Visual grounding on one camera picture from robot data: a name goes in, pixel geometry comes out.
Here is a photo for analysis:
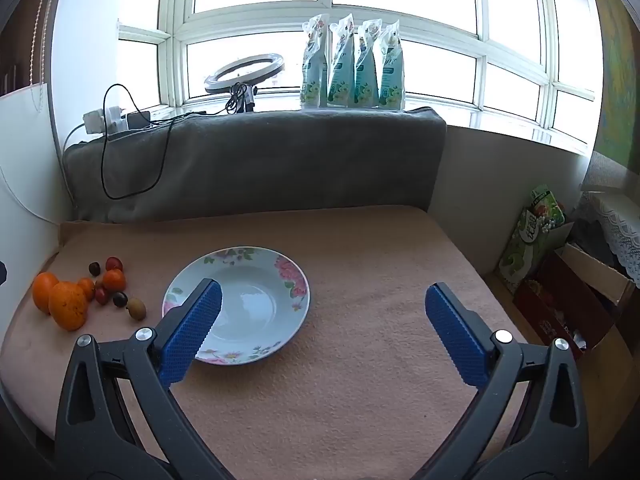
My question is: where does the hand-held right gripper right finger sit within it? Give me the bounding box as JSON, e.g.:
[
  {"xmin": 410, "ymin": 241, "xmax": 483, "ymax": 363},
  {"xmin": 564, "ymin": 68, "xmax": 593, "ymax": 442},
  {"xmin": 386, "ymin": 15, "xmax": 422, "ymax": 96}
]
[{"xmin": 410, "ymin": 282, "xmax": 591, "ymax": 480}]

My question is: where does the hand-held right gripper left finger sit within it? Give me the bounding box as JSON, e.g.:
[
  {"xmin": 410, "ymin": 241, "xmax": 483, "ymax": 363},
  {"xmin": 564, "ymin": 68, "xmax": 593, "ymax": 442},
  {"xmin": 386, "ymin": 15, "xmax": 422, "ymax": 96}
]
[{"xmin": 54, "ymin": 278, "xmax": 236, "ymax": 480}]

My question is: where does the floral white plate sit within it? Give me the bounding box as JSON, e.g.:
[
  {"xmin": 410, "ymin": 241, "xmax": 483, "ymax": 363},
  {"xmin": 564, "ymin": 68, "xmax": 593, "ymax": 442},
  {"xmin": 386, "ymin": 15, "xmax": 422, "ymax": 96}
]
[{"xmin": 161, "ymin": 246, "xmax": 311, "ymax": 366}]

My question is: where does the large spotted orange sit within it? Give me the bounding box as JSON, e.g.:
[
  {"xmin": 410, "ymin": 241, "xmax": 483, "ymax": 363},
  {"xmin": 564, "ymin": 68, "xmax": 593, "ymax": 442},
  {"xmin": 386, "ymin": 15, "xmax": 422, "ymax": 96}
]
[{"xmin": 48, "ymin": 281, "xmax": 89, "ymax": 332}]

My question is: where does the large smooth orange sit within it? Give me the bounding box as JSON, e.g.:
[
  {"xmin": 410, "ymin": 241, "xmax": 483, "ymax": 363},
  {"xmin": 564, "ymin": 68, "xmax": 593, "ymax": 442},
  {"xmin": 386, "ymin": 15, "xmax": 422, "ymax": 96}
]
[{"xmin": 32, "ymin": 272, "xmax": 60, "ymax": 315}]

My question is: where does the red cardboard box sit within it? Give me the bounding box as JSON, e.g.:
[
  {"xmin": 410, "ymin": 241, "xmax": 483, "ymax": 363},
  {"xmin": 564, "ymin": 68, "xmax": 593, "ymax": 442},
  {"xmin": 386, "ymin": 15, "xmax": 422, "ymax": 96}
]
[{"xmin": 512, "ymin": 242, "xmax": 636, "ymax": 361}]

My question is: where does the green carton box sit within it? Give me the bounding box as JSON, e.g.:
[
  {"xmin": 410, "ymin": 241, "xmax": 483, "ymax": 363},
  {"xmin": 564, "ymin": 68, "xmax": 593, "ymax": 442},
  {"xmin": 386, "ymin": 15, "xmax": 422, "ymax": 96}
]
[{"xmin": 498, "ymin": 185, "xmax": 574, "ymax": 295}]

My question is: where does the white lace cloth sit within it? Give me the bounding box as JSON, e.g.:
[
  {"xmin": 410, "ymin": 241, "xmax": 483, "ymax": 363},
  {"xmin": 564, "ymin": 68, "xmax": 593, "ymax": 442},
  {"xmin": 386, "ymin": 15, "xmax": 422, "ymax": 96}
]
[{"xmin": 580, "ymin": 187, "xmax": 640, "ymax": 288}]

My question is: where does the grey blanket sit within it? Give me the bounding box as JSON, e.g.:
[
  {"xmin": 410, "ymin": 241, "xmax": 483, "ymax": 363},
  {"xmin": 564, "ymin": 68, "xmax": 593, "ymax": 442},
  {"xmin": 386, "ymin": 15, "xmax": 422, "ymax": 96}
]
[{"xmin": 62, "ymin": 106, "xmax": 447, "ymax": 224}]

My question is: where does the white power strip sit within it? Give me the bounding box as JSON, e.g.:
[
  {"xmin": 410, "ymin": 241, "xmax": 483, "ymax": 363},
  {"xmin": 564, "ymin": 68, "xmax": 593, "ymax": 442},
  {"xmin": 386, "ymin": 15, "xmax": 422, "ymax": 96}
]
[{"xmin": 82, "ymin": 105, "xmax": 128, "ymax": 136}]

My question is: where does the white board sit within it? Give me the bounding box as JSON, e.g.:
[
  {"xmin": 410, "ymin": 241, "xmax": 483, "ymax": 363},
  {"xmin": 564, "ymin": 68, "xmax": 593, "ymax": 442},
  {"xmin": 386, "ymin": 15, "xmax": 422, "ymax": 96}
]
[{"xmin": 0, "ymin": 84, "xmax": 76, "ymax": 281}]

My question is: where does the black cable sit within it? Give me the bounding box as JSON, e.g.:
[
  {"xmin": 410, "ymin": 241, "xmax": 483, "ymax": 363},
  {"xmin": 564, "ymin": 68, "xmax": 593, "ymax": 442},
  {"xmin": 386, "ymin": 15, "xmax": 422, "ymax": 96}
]
[{"xmin": 101, "ymin": 83, "xmax": 193, "ymax": 201}]

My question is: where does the white cable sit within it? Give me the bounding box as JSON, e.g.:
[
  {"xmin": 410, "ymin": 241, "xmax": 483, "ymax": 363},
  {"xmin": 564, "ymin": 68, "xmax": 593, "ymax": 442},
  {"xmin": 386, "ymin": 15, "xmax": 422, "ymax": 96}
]
[{"xmin": 62, "ymin": 121, "xmax": 87, "ymax": 156}]

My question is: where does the black ring light clamp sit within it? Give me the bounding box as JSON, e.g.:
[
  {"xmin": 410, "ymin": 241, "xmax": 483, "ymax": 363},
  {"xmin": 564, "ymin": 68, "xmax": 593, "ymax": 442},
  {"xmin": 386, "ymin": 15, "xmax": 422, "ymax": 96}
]
[{"xmin": 225, "ymin": 84, "xmax": 258, "ymax": 115}]

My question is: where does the white window frame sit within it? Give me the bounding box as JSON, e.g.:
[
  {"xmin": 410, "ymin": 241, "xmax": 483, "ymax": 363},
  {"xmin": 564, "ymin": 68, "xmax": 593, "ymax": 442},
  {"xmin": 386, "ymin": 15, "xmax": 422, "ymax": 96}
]
[{"xmin": 117, "ymin": 0, "xmax": 603, "ymax": 156}]

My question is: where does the wall poster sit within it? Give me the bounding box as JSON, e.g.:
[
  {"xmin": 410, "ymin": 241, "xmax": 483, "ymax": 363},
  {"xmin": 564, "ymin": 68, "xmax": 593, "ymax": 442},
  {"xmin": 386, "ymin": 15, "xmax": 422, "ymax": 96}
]
[{"xmin": 582, "ymin": 0, "xmax": 640, "ymax": 166}]

